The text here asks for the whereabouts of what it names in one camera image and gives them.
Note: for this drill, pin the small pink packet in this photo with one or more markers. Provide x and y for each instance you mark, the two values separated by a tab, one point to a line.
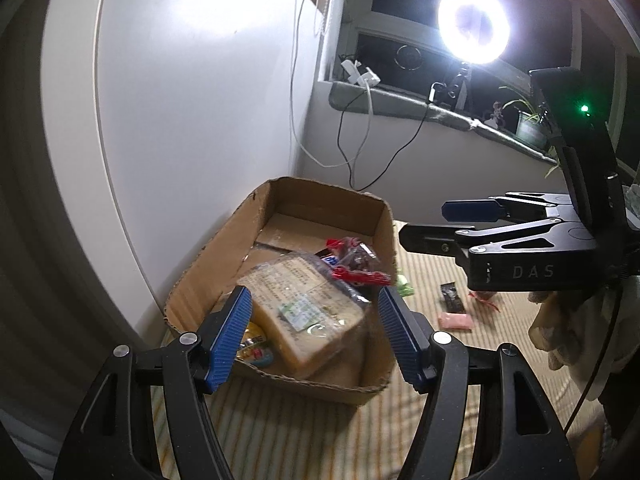
455	321

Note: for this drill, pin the small yellow packet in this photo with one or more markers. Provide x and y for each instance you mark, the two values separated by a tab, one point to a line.
250	334

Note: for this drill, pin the brownie pack with red ends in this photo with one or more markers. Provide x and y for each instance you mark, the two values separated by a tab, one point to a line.
357	262

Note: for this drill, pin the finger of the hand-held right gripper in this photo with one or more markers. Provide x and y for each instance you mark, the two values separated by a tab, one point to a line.
465	209
430	240

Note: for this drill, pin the grey sill mat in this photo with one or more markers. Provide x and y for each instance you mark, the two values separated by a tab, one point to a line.
390	100

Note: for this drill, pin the potted spider plant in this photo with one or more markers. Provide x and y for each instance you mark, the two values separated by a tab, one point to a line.
530	130

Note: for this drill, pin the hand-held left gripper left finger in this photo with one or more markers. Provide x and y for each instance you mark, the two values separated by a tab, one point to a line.
230	340

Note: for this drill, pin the white window frame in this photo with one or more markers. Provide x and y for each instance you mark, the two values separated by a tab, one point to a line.
350	25

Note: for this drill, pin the dark stick packet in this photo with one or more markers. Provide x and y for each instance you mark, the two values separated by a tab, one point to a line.
452	299

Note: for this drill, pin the small figurine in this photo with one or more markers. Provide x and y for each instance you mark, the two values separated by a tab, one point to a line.
494	114

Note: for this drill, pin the white power strip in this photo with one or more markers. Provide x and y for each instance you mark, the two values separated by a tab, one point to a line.
367	79

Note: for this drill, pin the dark chocolate bar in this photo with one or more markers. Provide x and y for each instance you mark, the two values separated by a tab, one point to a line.
329	260

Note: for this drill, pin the small green packet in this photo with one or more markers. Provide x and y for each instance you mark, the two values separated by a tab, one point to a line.
406	287

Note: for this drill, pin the person's right hand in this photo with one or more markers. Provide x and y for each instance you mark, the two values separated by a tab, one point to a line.
555	330

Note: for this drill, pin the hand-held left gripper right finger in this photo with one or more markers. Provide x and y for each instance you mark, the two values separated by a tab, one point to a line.
405	340

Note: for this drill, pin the sliced bread package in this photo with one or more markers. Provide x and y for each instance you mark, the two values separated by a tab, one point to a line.
300	310

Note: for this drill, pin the striped bed sheet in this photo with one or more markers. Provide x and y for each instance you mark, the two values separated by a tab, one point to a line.
300	435

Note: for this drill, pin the small red packet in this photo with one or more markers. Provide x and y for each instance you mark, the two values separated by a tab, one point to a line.
482	299

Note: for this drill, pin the brown cardboard box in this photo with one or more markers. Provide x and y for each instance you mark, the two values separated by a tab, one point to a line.
310	200

